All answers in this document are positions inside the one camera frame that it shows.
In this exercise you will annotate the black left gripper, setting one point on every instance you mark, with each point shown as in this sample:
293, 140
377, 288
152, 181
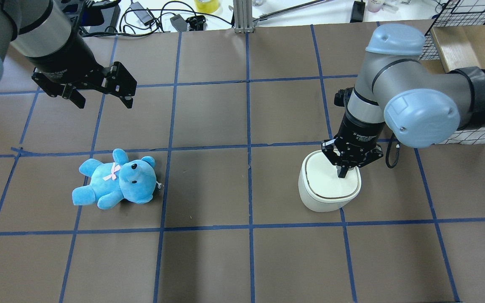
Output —
66, 58

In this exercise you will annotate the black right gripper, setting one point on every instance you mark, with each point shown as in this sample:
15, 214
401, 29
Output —
359, 134

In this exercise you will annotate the white trash can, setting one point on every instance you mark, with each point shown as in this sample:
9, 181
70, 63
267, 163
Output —
320, 188

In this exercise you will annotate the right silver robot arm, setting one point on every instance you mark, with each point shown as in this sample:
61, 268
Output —
394, 89

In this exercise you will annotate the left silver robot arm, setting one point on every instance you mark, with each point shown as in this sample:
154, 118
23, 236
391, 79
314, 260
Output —
47, 33

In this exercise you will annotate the blue teddy bear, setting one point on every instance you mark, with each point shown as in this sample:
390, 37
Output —
113, 182

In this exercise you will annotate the yellow tape roll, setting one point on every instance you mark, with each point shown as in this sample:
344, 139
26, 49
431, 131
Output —
207, 6

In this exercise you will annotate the black power adapter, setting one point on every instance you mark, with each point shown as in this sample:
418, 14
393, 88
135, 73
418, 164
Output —
358, 11

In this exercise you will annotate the long metal rod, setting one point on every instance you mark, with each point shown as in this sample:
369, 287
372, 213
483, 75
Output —
285, 11

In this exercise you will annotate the checkered cloth covered box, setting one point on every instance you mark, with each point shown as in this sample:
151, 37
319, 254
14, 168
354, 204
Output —
456, 38

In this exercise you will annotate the aluminium frame post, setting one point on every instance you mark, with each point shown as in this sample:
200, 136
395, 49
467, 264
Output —
242, 13

